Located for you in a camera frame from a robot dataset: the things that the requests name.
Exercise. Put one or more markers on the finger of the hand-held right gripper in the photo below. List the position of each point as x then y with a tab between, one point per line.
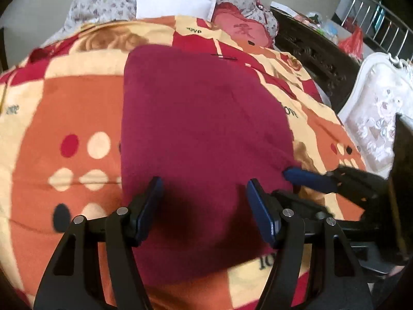
309	179

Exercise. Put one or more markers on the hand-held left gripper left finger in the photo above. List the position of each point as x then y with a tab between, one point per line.
150	206

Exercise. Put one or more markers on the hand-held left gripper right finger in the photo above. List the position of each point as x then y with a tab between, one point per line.
261	213

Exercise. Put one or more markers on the metal rack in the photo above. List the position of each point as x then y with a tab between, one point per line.
371	0

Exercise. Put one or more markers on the red plastic bag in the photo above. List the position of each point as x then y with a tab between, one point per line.
351	43

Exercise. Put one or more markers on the white floral upholstered chair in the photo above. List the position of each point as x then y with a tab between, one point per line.
374	109

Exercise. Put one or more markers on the white paper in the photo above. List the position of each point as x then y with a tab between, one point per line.
282	8

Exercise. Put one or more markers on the orange red printed blanket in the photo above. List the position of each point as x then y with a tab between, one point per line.
64	103

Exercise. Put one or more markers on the red heart-shaped cushion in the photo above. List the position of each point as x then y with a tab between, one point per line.
245	29

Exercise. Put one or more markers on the clear plastic bag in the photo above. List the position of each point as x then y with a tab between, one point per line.
329	29

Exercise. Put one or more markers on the dark red sweater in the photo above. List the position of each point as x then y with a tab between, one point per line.
200	119

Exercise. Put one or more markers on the white pillow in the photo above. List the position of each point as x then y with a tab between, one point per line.
171	5

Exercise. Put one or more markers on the dark wooden nightstand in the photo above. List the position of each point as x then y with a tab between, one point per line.
316	58

